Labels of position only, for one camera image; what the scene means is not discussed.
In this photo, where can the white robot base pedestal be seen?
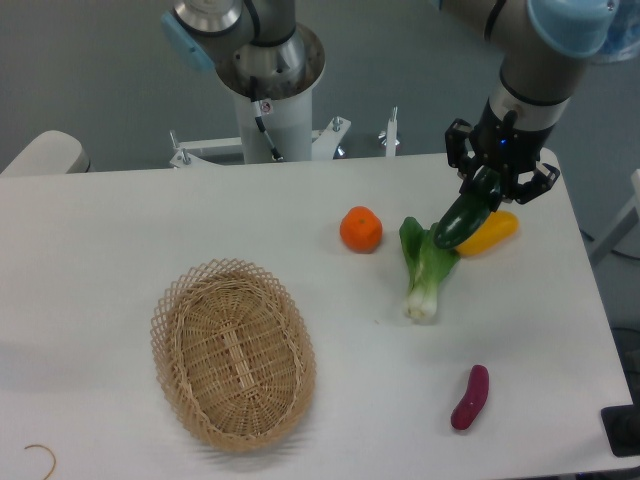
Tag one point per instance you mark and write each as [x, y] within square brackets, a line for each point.
[272, 93]

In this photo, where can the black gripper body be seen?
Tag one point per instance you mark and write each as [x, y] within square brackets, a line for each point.
[511, 132]

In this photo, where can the woven wicker basket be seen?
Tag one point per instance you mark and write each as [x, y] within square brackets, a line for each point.
[233, 356]

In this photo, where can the dark green cucumber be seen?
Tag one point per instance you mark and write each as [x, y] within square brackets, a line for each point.
[479, 197]

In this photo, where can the black device at table edge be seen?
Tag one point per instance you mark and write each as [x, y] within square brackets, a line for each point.
[621, 425]

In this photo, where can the green bok choy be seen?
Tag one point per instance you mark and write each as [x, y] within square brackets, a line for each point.
[428, 266]

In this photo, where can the orange tangerine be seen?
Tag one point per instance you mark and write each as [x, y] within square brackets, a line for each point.
[360, 230]

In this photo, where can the purple sweet potato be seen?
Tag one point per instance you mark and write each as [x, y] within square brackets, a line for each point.
[473, 400]

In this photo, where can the white chair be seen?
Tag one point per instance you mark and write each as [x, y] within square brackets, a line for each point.
[51, 153]

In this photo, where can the yellow bell pepper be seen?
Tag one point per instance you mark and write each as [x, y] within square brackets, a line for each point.
[498, 227]

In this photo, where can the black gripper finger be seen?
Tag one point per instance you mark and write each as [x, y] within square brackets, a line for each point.
[458, 158]
[543, 179]

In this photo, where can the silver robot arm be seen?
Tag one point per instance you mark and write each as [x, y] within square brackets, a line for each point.
[547, 44]

